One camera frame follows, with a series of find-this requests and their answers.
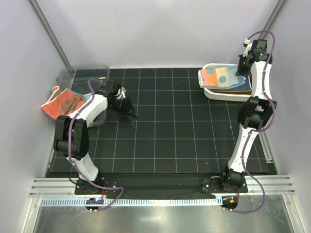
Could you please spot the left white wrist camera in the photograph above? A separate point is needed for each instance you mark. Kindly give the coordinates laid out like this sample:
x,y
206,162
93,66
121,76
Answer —
x,y
121,93

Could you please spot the aluminium rail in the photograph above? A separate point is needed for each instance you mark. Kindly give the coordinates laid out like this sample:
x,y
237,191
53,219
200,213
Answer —
x,y
272,184

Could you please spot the white perforated basket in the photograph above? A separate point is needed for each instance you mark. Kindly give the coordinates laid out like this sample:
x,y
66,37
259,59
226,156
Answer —
x,y
219,96

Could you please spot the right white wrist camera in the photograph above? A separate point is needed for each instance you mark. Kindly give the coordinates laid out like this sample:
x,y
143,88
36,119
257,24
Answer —
x,y
247,44

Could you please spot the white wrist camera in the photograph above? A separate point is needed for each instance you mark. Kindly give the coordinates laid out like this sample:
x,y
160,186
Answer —
x,y
121,93
247,44

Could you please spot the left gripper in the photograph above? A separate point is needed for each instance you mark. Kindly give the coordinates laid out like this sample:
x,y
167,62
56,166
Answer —
x,y
128,107

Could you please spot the brown towel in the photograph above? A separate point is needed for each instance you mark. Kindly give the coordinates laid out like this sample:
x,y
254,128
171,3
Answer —
x,y
240,78

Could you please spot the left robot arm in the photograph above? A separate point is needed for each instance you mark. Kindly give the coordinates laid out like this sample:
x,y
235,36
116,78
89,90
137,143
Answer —
x,y
71,137

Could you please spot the peach dotted towel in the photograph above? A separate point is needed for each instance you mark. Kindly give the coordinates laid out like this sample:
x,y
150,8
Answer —
x,y
86,97

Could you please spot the light blue dotted towel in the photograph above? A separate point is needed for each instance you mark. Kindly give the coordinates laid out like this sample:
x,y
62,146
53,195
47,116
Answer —
x,y
219,78

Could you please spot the white slotted cable duct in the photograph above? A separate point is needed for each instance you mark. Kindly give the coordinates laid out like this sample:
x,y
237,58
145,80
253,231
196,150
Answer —
x,y
99,202

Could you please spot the salmon pink towel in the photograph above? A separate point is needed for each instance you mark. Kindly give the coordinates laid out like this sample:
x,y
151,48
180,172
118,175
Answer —
x,y
62,102

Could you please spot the clear plastic bin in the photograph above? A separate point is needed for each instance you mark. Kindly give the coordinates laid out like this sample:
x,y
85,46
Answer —
x,y
80,79

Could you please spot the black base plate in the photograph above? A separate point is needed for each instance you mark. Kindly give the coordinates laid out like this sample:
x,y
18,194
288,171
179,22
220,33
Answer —
x,y
160,186

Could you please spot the black grid mat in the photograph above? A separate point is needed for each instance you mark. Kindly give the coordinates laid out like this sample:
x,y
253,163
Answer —
x,y
178,130

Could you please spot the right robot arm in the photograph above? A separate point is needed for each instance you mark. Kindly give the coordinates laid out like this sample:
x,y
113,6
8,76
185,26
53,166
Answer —
x,y
256,114

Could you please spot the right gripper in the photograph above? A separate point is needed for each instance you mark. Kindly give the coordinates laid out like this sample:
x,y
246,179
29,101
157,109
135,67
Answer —
x,y
240,72

